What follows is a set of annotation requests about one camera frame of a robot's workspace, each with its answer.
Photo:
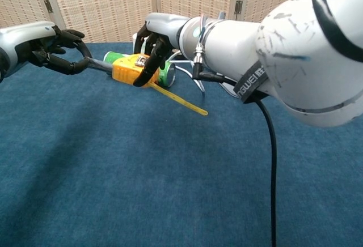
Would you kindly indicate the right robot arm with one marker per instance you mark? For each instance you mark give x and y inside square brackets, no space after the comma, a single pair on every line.
[297,46]

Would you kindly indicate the yellow tape measure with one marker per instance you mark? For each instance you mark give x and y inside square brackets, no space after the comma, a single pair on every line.
[124,70]

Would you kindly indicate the woven folding screen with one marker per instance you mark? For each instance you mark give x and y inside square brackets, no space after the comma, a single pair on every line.
[99,3]

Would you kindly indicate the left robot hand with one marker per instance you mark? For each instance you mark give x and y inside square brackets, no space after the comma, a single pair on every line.
[25,36]

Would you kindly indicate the metal screen hinge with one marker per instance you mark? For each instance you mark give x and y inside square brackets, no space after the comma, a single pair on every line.
[48,6]
[238,7]

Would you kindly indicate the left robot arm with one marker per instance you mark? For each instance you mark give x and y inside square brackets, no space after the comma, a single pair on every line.
[1,68]

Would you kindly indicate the white handheld garment steamer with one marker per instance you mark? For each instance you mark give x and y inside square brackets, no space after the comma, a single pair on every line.
[230,90]

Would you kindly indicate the green chips can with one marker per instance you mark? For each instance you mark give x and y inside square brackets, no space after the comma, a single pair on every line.
[113,56]

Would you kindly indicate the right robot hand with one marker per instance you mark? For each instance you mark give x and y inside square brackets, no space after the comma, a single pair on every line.
[164,24]

